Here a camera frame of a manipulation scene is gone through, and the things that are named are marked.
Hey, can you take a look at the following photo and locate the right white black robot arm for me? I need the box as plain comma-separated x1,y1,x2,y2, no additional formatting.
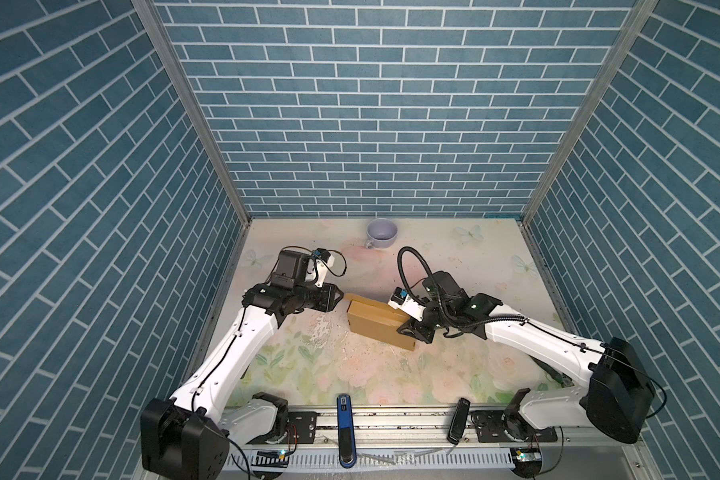
388,271,656,444

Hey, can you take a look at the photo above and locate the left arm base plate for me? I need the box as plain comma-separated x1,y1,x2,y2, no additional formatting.
245,411,318,446

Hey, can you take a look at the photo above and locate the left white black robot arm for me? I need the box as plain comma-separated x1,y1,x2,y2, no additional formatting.
140,246,344,479

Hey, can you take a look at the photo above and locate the right green controller board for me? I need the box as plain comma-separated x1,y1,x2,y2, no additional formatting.
510,449,543,464

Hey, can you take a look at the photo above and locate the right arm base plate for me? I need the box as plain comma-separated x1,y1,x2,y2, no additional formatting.
469,409,559,443

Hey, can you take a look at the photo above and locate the aluminium front rail frame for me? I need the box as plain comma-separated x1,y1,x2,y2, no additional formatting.
215,406,659,479

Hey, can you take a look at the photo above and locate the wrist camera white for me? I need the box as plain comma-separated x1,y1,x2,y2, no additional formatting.
388,287,425,322
312,248,334,288

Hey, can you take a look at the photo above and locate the brown cardboard box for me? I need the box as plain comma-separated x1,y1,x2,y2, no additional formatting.
345,294,416,351

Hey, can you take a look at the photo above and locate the blue black handheld tool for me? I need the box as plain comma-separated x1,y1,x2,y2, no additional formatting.
337,393,357,469

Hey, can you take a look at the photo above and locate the lavender ceramic cup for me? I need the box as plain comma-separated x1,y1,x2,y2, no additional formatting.
365,218,399,249

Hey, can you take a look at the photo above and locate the black handheld device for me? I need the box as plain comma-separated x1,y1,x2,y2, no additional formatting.
446,398,471,445

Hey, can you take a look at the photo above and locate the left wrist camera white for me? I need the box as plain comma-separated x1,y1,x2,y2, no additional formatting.
312,248,334,288

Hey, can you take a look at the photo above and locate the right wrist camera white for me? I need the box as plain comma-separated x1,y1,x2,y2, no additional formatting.
388,287,425,322

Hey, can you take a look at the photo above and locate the white slotted cable duct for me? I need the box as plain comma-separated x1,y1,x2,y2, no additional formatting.
246,447,515,474

